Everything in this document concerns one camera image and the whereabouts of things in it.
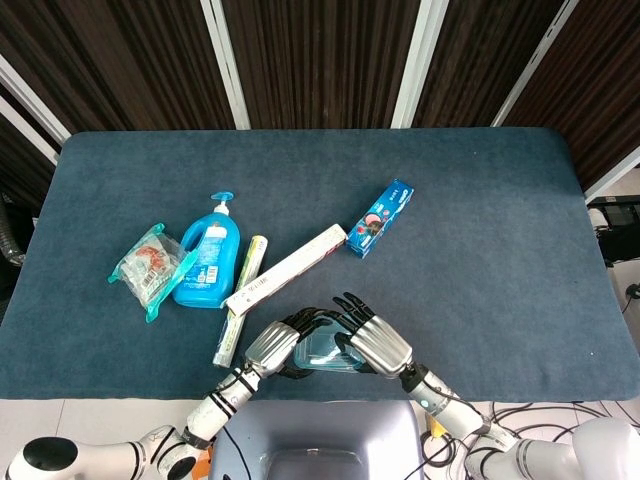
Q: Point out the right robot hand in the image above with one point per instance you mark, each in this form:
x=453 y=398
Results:
x=380 y=345

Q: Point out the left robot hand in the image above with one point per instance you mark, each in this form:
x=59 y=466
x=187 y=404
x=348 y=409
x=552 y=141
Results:
x=272 y=350

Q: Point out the clear blue plastic container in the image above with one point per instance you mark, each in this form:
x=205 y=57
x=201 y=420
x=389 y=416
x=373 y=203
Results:
x=325 y=352

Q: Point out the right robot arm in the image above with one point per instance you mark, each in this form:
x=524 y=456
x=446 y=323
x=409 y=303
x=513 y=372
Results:
x=490 y=430

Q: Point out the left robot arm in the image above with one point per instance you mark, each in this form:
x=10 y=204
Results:
x=150 y=435

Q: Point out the slim green-white wrap box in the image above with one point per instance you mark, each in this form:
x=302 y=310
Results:
x=240 y=300

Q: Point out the long white cardboard box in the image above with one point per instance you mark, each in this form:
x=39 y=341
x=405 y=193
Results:
x=287 y=270

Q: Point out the blue cookie box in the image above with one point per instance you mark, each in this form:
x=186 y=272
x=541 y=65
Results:
x=381 y=220

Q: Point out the grey robot torso housing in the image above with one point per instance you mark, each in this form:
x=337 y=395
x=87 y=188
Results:
x=315 y=440

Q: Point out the yellow plug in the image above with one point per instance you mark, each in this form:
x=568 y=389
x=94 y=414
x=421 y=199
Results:
x=436 y=431

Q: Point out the blue pump soap bottle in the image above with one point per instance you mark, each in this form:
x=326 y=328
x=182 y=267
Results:
x=210 y=260

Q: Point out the clear teal snack packet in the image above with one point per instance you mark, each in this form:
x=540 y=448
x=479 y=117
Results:
x=147 y=267

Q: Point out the dark blue table cloth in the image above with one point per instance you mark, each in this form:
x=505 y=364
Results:
x=320 y=200

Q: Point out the black equipment with white knob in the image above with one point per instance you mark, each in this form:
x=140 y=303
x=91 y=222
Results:
x=615 y=230

